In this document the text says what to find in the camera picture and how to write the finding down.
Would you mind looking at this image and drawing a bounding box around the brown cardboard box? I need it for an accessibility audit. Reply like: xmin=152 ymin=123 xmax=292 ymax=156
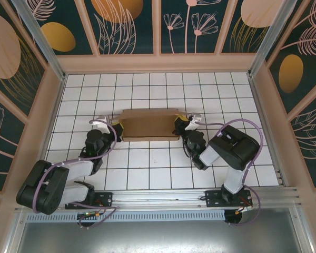
xmin=120 ymin=108 xmax=187 ymax=143

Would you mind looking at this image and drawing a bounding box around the grey metal sheet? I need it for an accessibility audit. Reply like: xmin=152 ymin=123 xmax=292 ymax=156
xmin=5 ymin=208 xmax=314 ymax=253

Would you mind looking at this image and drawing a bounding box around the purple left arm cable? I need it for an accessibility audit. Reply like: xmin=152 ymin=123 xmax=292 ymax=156
xmin=33 ymin=118 xmax=119 ymax=230

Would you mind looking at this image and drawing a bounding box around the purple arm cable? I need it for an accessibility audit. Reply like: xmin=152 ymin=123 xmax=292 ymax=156
xmin=33 ymin=118 xmax=119 ymax=230
xmin=199 ymin=119 xmax=264 ymax=227

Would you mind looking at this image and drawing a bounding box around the aluminium table edge rail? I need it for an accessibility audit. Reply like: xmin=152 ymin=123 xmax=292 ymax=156
xmin=15 ymin=186 xmax=302 ymax=212

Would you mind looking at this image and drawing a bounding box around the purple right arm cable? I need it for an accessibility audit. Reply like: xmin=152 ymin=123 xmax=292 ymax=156
xmin=199 ymin=119 xmax=264 ymax=227

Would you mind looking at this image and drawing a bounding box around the slotted grey cable duct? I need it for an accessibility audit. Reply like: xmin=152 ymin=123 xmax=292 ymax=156
xmin=26 ymin=210 xmax=226 ymax=222

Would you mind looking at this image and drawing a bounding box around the aluminium frame post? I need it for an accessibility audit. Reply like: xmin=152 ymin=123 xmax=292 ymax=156
xmin=12 ymin=0 xmax=67 ymax=81
xmin=248 ymin=0 xmax=303 ymax=77

